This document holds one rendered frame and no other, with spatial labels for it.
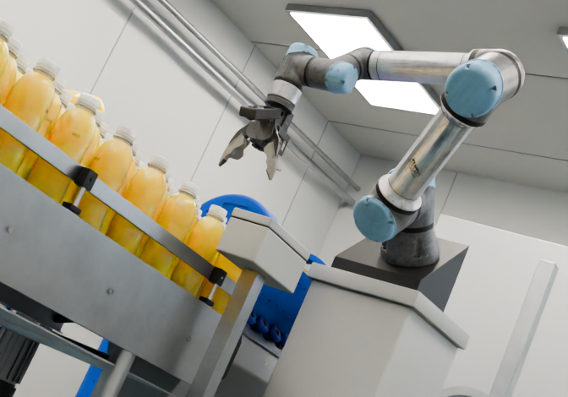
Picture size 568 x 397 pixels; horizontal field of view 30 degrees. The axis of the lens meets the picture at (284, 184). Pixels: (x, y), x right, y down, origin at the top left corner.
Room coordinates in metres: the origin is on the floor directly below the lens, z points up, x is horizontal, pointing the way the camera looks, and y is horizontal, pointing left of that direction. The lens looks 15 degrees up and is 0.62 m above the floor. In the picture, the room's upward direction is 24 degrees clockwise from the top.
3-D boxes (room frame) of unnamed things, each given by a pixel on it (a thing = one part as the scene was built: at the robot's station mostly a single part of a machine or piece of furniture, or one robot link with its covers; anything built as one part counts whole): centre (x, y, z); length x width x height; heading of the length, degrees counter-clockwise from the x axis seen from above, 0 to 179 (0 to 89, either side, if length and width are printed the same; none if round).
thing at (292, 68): (2.43, 0.09, 1.53); 0.09 x 0.08 x 0.11; 58
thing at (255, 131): (2.44, 0.08, 1.37); 0.09 x 0.08 x 0.12; 147
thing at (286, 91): (2.43, 0.09, 1.46); 0.08 x 0.08 x 0.05
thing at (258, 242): (2.23, -0.02, 1.05); 0.20 x 0.10 x 0.10; 147
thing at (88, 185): (1.84, 0.32, 0.94); 0.03 x 0.02 x 0.08; 147
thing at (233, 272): (2.37, 0.04, 0.99); 0.07 x 0.07 x 0.19
